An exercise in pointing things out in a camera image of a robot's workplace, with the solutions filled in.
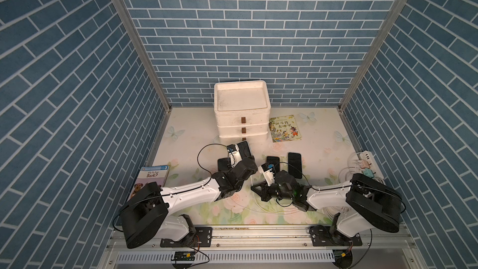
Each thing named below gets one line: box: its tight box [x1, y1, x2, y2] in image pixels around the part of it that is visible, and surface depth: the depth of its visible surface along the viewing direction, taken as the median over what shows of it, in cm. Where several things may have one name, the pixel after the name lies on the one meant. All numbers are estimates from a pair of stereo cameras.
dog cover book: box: [127, 165, 170, 201], surface depth 92 cm
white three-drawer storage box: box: [214, 80, 271, 147], surface depth 95 cm
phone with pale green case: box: [286, 151, 303, 179], surface depth 98 cm
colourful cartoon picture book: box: [268, 114, 302, 143], surface depth 111 cm
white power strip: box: [359, 150, 384, 179], surface depth 96 cm
